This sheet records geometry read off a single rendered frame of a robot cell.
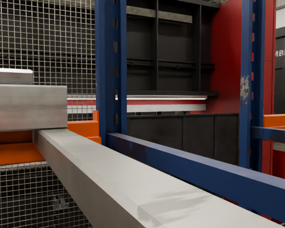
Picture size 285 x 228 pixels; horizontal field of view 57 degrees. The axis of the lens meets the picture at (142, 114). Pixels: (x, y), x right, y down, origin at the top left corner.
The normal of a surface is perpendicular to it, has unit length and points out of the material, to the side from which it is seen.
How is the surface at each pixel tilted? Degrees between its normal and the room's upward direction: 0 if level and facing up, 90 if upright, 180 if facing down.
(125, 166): 0
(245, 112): 90
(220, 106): 90
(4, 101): 90
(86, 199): 90
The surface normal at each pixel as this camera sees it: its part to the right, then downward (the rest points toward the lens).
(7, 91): 0.47, 0.04
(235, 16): -0.91, 0.03
